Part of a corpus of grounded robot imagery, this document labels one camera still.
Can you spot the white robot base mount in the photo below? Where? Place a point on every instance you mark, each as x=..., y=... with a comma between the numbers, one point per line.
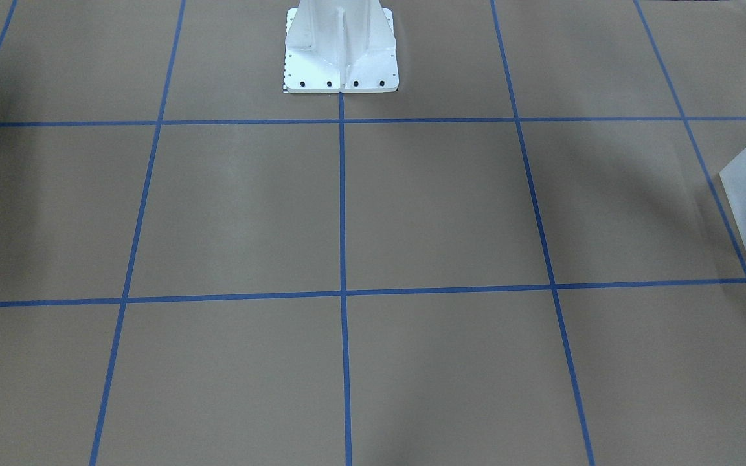
x=340, y=47

